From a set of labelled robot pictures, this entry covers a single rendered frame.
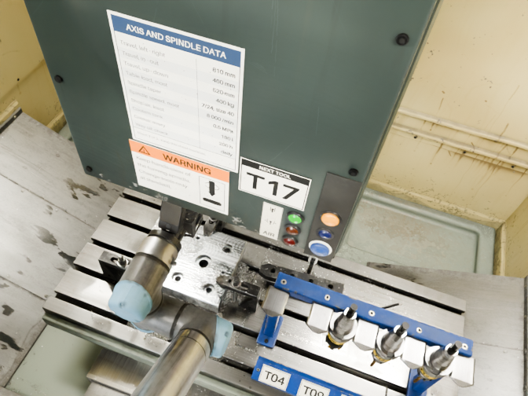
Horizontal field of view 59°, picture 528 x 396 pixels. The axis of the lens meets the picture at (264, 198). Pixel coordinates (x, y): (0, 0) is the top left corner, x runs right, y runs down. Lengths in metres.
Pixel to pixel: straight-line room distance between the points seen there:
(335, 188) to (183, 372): 0.43
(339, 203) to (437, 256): 1.49
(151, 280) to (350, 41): 0.59
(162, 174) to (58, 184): 1.30
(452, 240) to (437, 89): 0.71
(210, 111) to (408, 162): 1.49
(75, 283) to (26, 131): 0.78
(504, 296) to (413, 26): 1.45
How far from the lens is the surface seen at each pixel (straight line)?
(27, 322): 1.82
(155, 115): 0.63
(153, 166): 0.72
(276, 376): 1.34
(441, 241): 2.15
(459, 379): 1.17
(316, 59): 0.49
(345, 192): 0.60
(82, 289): 1.53
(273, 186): 0.64
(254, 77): 0.52
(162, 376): 0.83
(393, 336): 1.07
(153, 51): 0.57
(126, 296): 0.88
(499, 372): 1.69
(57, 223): 1.93
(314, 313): 1.12
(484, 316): 1.77
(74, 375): 1.74
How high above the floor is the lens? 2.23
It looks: 53 degrees down
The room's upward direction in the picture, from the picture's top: 8 degrees clockwise
